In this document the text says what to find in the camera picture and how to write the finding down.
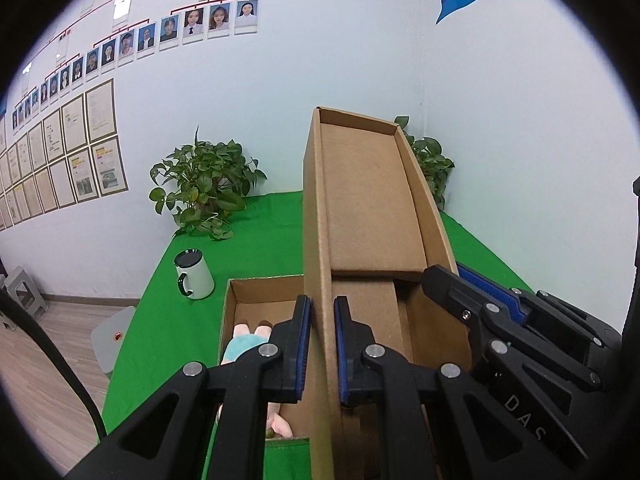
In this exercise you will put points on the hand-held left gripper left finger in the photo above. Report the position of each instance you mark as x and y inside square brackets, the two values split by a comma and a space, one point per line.
[302, 355]

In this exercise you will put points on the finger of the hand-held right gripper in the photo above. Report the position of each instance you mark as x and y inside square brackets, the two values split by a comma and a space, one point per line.
[450, 292]
[487, 290]

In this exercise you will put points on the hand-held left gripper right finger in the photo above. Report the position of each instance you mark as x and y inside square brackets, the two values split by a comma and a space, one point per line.
[342, 355]

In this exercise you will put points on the pink and teal plush toy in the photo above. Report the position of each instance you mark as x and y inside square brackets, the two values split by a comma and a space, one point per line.
[242, 342]

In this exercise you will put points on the brown cardboard box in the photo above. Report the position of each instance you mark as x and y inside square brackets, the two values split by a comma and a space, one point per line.
[370, 200]

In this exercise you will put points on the white mug with black rim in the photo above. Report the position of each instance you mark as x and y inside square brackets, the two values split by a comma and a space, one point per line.
[197, 280]

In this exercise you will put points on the potted plant in orange pot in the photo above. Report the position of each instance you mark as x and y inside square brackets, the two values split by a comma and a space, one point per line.
[432, 160]

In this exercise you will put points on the green tablecloth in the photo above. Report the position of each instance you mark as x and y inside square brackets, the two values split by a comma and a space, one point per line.
[160, 335]

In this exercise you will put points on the leafy green potted plant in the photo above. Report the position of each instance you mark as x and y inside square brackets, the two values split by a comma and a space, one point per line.
[205, 185]

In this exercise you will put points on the group of framed certificates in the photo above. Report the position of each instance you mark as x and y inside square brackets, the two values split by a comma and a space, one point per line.
[102, 165]

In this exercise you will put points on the grey plastic stool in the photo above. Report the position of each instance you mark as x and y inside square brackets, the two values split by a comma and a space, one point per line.
[22, 295]

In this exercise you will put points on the wall chart of portrait photos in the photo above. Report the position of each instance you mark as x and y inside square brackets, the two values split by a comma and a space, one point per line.
[192, 22]

